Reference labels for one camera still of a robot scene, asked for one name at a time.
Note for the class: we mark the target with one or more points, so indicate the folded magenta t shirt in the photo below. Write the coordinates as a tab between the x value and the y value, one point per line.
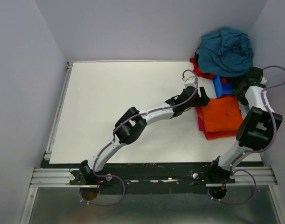
202	128

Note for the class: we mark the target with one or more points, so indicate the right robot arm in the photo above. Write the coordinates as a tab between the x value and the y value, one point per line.
256	132

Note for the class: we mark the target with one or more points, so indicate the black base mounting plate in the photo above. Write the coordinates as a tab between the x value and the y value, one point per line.
152	178

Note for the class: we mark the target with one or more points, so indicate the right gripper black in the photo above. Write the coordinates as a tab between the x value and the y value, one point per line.
239	87

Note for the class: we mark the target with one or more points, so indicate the teal crumpled t shirt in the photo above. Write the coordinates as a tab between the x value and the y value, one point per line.
226	52

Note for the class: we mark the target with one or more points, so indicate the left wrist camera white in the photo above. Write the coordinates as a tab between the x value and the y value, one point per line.
190	81

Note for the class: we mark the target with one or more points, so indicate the blue plastic bin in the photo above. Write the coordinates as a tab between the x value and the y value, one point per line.
221	89

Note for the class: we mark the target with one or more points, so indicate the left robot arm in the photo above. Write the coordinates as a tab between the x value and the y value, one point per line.
131	125

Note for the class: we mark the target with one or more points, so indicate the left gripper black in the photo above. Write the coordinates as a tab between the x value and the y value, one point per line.
198	98

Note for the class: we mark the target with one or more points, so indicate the red crumpled t shirt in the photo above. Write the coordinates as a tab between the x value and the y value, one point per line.
197	71

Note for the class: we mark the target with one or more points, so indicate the aluminium extrusion rail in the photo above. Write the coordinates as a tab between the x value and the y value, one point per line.
60	177

